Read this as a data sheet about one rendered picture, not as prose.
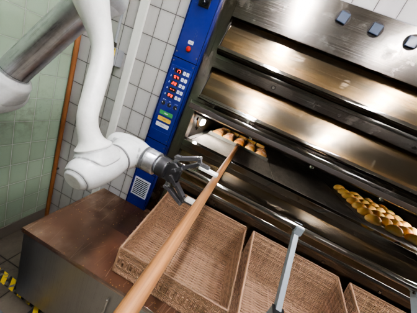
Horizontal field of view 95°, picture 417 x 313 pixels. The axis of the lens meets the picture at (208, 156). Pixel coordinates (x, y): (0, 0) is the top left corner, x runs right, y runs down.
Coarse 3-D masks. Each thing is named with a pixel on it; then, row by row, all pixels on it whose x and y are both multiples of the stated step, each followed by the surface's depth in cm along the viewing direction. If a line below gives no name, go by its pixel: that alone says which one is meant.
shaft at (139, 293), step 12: (228, 156) 114; (216, 180) 76; (204, 192) 63; (192, 204) 55; (192, 216) 49; (180, 228) 43; (168, 240) 39; (180, 240) 41; (168, 252) 36; (156, 264) 33; (144, 276) 31; (156, 276) 32; (132, 288) 29; (144, 288) 29; (132, 300) 27; (144, 300) 28; (120, 312) 25; (132, 312) 26
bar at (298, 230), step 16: (224, 192) 81; (256, 208) 79; (288, 224) 77; (320, 240) 76; (288, 256) 73; (352, 256) 74; (288, 272) 70; (384, 272) 72; (416, 288) 71; (272, 304) 65; (416, 304) 70
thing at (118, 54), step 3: (114, 48) 112; (117, 48) 112; (114, 51) 112; (117, 51) 113; (120, 51) 115; (114, 54) 112; (117, 54) 114; (120, 54) 116; (123, 54) 118; (114, 57) 113; (117, 57) 115; (120, 57) 117; (114, 60) 114; (117, 60) 116; (120, 60) 118; (114, 63) 115; (117, 63) 117; (120, 63) 119; (117, 66) 118; (120, 66) 120
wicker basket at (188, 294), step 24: (216, 216) 123; (144, 240) 112; (192, 240) 124; (240, 240) 116; (120, 264) 89; (144, 264) 85; (168, 264) 105; (192, 264) 111; (168, 288) 85; (192, 288) 98; (216, 288) 103; (192, 312) 84; (216, 312) 82
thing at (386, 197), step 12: (192, 108) 100; (216, 120) 109; (228, 120) 97; (240, 132) 114; (252, 132) 95; (276, 144) 94; (300, 156) 92; (324, 168) 91; (348, 180) 89; (372, 192) 88; (396, 204) 88; (408, 204) 85
